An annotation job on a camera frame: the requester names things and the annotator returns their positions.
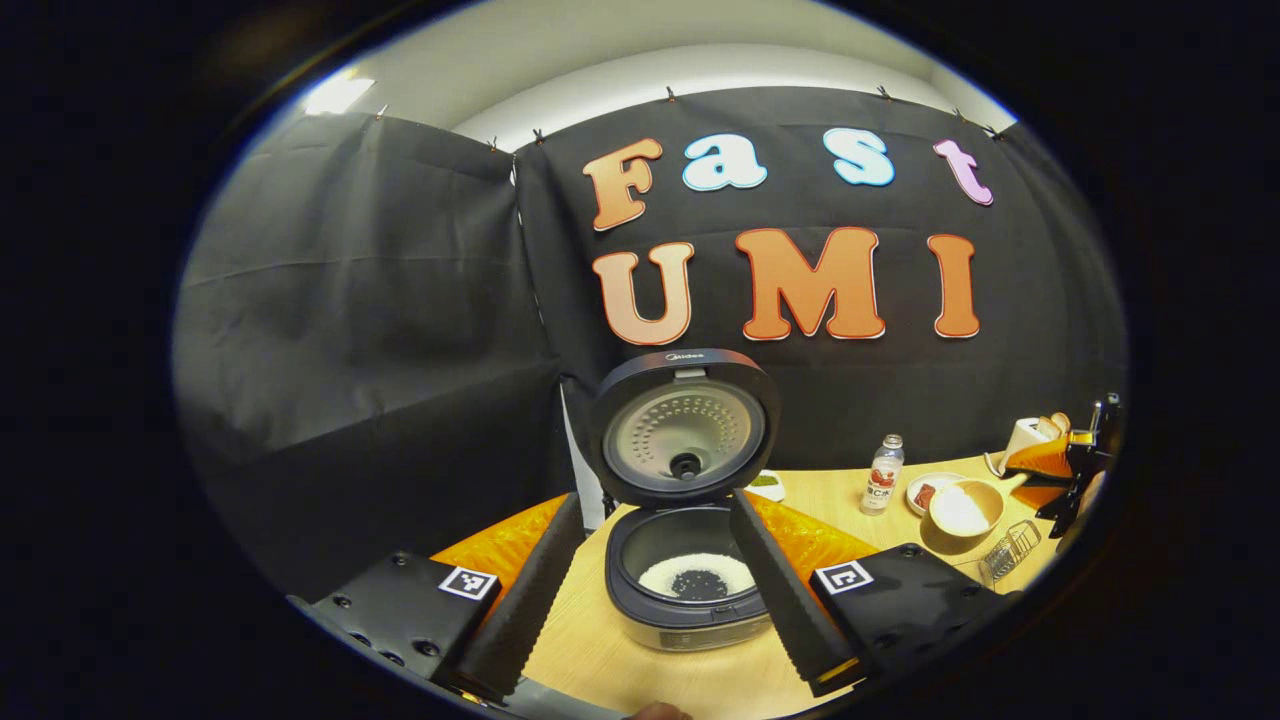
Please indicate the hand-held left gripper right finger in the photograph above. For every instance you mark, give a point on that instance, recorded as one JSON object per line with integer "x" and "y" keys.
{"x": 790, "y": 610}

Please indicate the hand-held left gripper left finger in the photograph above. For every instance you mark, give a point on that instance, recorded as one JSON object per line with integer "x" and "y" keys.
{"x": 520, "y": 610}

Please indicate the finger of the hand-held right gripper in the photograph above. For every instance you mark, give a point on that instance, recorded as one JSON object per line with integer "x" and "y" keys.
{"x": 1040, "y": 460}

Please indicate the wooden spoon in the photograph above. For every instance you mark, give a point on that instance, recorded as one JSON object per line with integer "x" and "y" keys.
{"x": 990, "y": 495}

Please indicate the white rice portion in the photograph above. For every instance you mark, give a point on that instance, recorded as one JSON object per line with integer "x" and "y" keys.
{"x": 958, "y": 510}

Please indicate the black and silver rice cooker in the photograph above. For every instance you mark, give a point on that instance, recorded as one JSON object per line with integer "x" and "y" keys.
{"x": 690, "y": 625}

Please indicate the white rice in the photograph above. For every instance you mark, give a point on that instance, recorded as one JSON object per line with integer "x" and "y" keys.
{"x": 662, "y": 577}

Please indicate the white toaster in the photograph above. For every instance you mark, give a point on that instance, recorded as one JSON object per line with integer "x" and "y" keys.
{"x": 1022, "y": 435}

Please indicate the toast bread slice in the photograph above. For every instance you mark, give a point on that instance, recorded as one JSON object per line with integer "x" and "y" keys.
{"x": 1061, "y": 421}
{"x": 1045, "y": 426}

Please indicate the dark beans heap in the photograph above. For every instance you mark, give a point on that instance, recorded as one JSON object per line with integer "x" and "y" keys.
{"x": 700, "y": 583}

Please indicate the red meat piece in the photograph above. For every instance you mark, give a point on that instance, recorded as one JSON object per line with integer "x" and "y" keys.
{"x": 925, "y": 496}

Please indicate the white oval plate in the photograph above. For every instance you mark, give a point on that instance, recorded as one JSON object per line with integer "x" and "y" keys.
{"x": 915, "y": 480}

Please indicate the white divided bean dish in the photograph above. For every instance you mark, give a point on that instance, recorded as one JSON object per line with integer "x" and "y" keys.
{"x": 768, "y": 485}

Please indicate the clear drink bottle red label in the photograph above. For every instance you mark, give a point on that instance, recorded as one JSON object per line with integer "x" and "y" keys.
{"x": 882, "y": 478}

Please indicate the ceiling light panel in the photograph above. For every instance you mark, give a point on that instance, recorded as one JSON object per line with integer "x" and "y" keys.
{"x": 335, "y": 95}

